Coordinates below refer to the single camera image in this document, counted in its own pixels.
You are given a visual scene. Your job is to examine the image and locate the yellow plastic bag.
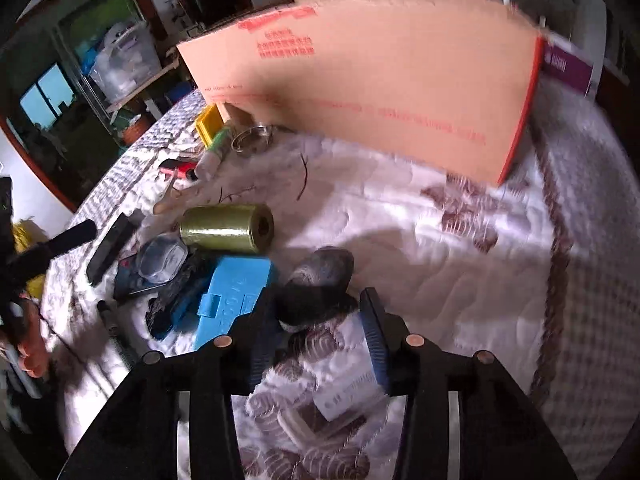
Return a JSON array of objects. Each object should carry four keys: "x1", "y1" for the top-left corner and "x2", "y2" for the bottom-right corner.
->
[{"x1": 12, "y1": 219, "x2": 46, "y2": 296}]

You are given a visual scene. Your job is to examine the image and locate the black twig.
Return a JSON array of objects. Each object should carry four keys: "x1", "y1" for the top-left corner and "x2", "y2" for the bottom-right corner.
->
[
  {"x1": 219, "y1": 185, "x2": 256, "y2": 204},
  {"x1": 294, "y1": 153, "x2": 309, "y2": 201}
]

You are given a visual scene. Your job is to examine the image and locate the black cloth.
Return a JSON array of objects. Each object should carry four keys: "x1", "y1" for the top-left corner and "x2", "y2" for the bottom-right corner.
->
[{"x1": 145, "y1": 252, "x2": 214, "y2": 339}]

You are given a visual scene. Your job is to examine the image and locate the wood framed window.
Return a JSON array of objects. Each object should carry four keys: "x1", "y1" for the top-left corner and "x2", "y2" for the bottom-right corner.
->
[{"x1": 0, "y1": 0, "x2": 166, "y2": 211}]

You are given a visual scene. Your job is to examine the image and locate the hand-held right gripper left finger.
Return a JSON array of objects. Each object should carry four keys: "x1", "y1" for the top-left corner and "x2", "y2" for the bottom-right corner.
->
[{"x1": 57, "y1": 289, "x2": 281, "y2": 480}]

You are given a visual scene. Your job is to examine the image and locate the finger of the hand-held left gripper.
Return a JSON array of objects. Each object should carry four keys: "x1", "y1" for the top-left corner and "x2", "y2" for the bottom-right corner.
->
[{"x1": 7, "y1": 218, "x2": 99, "y2": 281}]

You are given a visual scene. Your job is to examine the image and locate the white green tube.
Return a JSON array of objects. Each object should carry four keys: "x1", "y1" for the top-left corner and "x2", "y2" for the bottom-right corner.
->
[{"x1": 193, "y1": 127, "x2": 232, "y2": 181}]

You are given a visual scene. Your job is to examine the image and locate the brown cardboard box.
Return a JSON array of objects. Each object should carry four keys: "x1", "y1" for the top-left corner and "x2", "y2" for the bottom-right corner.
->
[{"x1": 175, "y1": 0, "x2": 546, "y2": 189}]

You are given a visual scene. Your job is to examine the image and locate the wooden stick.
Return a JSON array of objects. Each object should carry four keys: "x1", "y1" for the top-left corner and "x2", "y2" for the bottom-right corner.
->
[{"x1": 152, "y1": 169, "x2": 201, "y2": 216}]

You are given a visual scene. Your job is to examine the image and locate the blue plastic case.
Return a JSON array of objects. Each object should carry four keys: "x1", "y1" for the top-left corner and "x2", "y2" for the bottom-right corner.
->
[{"x1": 192, "y1": 254, "x2": 279, "y2": 351}]

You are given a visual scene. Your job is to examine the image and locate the person's left hand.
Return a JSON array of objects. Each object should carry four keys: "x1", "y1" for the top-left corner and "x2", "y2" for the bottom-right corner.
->
[{"x1": 16, "y1": 329, "x2": 49, "y2": 378}]

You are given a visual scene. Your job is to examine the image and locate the wooden shelf board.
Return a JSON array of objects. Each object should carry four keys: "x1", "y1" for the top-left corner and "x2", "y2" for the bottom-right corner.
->
[{"x1": 107, "y1": 57, "x2": 184, "y2": 111}]

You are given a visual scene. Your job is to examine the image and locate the purple gift box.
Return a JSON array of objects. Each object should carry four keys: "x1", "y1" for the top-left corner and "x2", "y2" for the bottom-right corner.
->
[{"x1": 539, "y1": 34, "x2": 606, "y2": 97}]

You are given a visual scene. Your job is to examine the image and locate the black remote control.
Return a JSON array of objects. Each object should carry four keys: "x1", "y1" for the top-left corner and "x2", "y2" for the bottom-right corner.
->
[{"x1": 85, "y1": 212, "x2": 139, "y2": 286}]

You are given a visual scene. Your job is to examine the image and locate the olive green roll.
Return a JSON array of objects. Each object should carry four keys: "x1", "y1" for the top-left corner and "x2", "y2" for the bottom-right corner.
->
[{"x1": 178, "y1": 203, "x2": 275, "y2": 255}]

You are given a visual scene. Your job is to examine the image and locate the dark blue card pack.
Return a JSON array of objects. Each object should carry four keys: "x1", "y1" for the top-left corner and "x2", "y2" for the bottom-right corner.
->
[{"x1": 113, "y1": 254, "x2": 166, "y2": 301}]

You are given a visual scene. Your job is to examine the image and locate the clear plastic storage bin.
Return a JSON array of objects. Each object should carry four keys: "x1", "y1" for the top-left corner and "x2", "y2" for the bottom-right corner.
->
[{"x1": 89, "y1": 22, "x2": 161, "y2": 104}]

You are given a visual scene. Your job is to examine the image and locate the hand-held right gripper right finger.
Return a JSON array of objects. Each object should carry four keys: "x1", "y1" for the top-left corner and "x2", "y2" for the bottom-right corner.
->
[{"x1": 359, "y1": 287, "x2": 579, "y2": 480}]

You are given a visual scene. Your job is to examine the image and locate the red black tool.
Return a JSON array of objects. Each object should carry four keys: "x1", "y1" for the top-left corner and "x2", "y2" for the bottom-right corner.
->
[{"x1": 158, "y1": 158, "x2": 197, "y2": 181}]

